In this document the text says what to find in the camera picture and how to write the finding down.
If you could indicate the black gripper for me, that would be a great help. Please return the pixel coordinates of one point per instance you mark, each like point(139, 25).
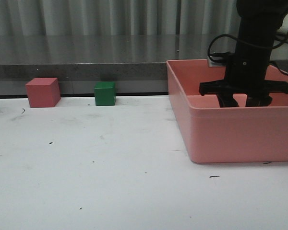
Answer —
point(244, 75)

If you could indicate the green cube block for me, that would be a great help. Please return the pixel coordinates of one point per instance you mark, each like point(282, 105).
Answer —
point(105, 93)

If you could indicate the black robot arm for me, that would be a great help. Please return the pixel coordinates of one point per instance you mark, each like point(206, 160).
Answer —
point(263, 28)

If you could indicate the dark grey counter shelf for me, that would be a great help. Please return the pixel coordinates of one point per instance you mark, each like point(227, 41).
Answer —
point(136, 63)

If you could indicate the pink cube block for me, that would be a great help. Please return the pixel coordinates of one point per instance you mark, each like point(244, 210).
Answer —
point(43, 92)

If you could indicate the pink plastic bin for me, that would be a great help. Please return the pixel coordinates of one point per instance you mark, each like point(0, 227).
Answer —
point(213, 134)

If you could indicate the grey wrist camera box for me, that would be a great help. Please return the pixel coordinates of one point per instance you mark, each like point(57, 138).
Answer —
point(214, 62)

